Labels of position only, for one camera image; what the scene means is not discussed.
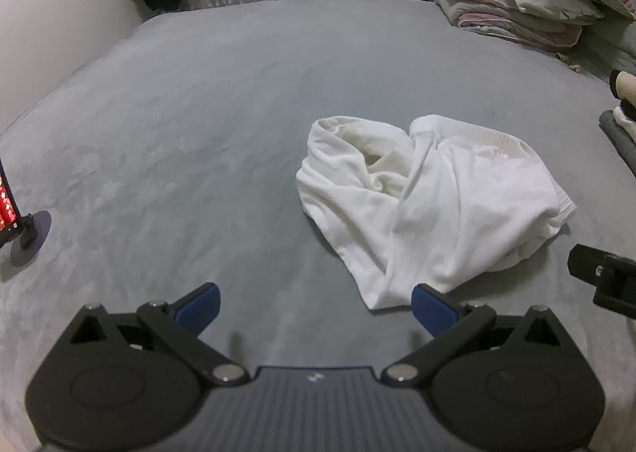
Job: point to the folded beige garment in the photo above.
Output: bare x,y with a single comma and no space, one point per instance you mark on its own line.
626,84

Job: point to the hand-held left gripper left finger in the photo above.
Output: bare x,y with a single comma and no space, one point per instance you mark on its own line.
198,305

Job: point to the white long-sleeve shirt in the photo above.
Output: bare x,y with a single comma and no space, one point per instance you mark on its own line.
447,213

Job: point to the folded white garment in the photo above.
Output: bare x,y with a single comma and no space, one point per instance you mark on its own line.
625,124

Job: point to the folded black garment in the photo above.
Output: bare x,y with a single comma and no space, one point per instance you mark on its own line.
628,107

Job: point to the folded grey garment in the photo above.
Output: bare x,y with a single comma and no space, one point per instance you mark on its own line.
618,144

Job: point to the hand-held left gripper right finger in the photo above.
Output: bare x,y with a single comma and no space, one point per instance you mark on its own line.
432,308

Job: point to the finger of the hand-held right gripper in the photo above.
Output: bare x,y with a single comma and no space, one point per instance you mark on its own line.
584,263

